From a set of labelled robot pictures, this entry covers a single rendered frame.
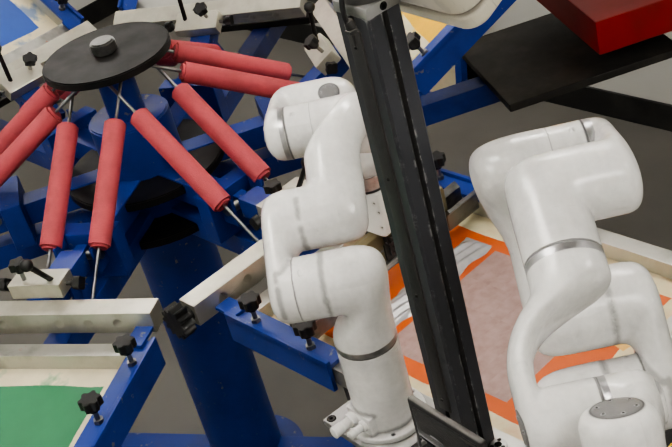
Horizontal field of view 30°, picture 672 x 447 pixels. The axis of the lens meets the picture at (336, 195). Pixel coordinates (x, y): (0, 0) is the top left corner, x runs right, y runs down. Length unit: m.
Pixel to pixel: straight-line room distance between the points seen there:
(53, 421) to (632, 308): 1.35
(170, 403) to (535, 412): 2.84
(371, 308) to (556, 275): 0.55
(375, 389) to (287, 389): 2.02
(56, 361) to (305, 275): 0.96
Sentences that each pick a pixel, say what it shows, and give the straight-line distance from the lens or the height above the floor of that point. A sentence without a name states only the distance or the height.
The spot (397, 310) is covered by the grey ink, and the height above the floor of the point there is 0.96.
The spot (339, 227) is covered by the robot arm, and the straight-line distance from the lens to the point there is 1.81.
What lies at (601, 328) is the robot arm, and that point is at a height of 1.50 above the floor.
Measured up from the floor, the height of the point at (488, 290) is 0.95.
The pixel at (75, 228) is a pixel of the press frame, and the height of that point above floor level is 1.05.
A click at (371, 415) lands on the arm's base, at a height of 1.18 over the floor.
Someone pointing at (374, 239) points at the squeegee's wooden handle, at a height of 1.08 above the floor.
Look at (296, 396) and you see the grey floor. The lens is 3.85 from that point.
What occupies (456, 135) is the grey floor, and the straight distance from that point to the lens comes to 4.91.
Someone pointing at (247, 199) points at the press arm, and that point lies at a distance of 2.79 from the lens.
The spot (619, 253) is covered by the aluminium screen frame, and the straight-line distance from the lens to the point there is 2.48.
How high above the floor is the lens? 2.45
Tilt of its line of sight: 31 degrees down
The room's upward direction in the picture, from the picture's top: 15 degrees counter-clockwise
